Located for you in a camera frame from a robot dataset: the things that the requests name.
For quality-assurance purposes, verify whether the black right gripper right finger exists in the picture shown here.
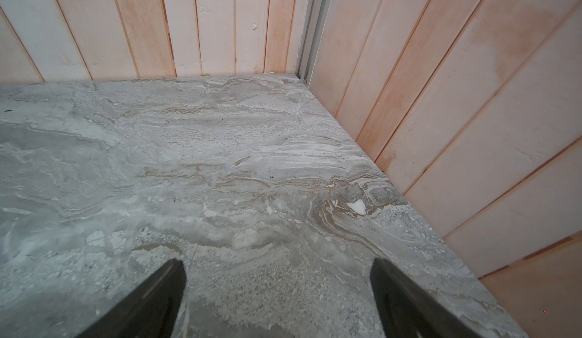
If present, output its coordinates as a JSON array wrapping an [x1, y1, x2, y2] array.
[[370, 258, 479, 337]]

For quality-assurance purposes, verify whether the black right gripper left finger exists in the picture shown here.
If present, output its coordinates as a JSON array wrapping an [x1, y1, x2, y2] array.
[[78, 259, 186, 337]]

